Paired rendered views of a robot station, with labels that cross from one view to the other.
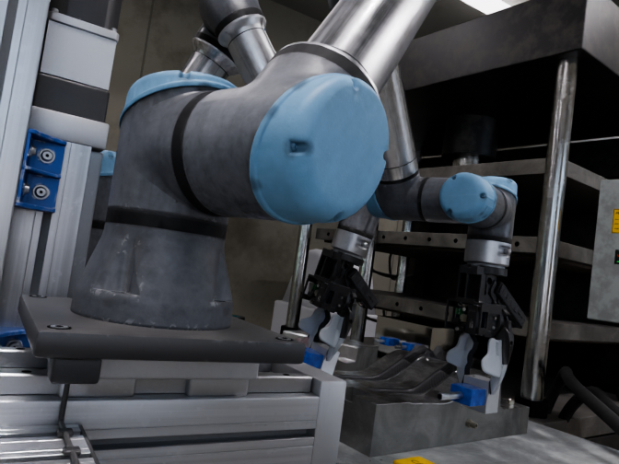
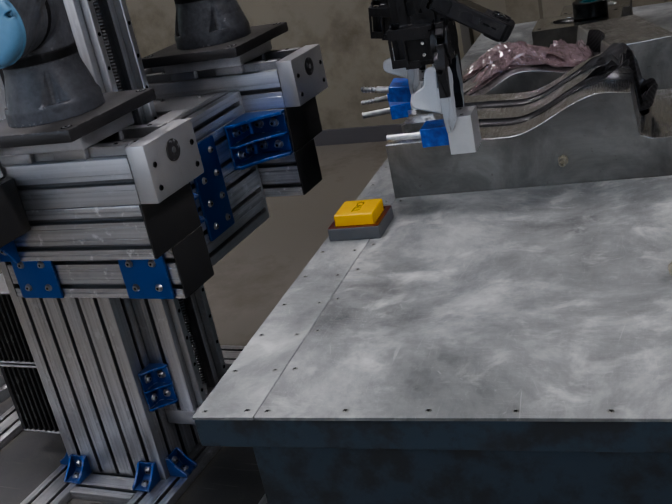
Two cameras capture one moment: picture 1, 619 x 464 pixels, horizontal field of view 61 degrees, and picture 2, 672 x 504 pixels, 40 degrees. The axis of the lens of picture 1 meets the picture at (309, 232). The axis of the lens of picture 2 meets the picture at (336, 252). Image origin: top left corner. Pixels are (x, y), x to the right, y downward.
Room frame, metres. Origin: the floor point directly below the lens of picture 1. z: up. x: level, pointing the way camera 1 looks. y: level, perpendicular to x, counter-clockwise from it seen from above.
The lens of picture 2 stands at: (0.09, -1.32, 1.30)
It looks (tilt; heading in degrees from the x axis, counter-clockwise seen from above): 22 degrees down; 59
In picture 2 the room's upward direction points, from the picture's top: 12 degrees counter-clockwise
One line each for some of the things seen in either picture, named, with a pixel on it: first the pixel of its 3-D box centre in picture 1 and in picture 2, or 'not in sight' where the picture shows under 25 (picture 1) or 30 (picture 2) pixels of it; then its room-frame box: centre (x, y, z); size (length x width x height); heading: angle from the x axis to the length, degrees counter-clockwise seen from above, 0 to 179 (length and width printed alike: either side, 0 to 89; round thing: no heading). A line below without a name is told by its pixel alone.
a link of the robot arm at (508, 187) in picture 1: (491, 210); not in sight; (0.92, -0.31, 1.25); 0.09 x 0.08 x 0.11; 144
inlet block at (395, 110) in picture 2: not in sight; (395, 109); (1.16, 0.12, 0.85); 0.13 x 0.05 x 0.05; 144
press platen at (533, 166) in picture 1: (473, 192); not in sight; (2.22, -0.66, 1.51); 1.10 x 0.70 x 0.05; 37
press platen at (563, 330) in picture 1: (458, 309); not in sight; (2.21, -0.66, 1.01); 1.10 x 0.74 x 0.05; 37
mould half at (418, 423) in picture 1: (414, 391); (555, 117); (1.18, -0.27, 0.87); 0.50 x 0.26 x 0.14; 127
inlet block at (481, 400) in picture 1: (463, 394); (431, 133); (0.91, -0.30, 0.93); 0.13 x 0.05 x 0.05; 127
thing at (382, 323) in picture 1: (443, 345); not in sight; (2.10, -0.58, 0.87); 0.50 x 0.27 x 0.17; 127
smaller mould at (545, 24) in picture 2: not in sight; (579, 33); (1.81, 0.23, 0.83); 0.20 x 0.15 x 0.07; 127
